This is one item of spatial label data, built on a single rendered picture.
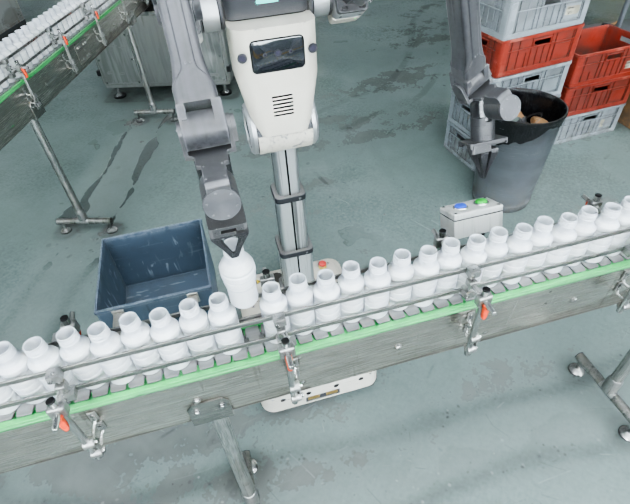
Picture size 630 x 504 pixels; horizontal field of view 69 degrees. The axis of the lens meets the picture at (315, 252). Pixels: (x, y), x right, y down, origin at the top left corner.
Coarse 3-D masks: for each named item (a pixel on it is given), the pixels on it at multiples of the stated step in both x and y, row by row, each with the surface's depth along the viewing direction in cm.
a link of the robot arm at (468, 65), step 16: (448, 0) 89; (464, 0) 87; (448, 16) 93; (464, 16) 90; (464, 32) 93; (480, 32) 95; (464, 48) 97; (480, 48) 99; (464, 64) 100; (480, 64) 102; (464, 80) 104; (480, 80) 106
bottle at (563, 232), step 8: (560, 216) 109; (568, 216) 109; (576, 216) 107; (560, 224) 108; (568, 224) 107; (576, 224) 107; (552, 232) 110; (560, 232) 109; (568, 232) 108; (576, 232) 110; (560, 240) 109; (568, 240) 108; (568, 248) 110; (552, 256) 113; (560, 256) 112; (544, 264) 116; (552, 264) 114; (552, 272) 116
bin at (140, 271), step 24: (120, 240) 146; (144, 240) 148; (168, 240) 151; (192, 240) 153; (120, 264) 152; (144, 264) 154; (168, 264) 157; (192, 264) 160; (96, 288) 128; (120, 288) 151; (144, 288) 157; (168, 288) 157; (192, 288) 156; (216, 288) 149; (96, 312) 122; (120, 312) 124; (144, 312) 127; (168, 312) 130
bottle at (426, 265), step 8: (424, 248) 103; (432, 248) 103; (424, 256) 101; (432, 256) 101; (416, 264) 104; (424, 264) 102; (432, 264) 102; (416, 272) 104; (424, 272) 103; (432, 272) 103; (416, 288) 107; (424, 288) 106; (432, 288) 107; (416, 296) 109; (424, 296) 108; (416, 304) 110; (424, 304) 110
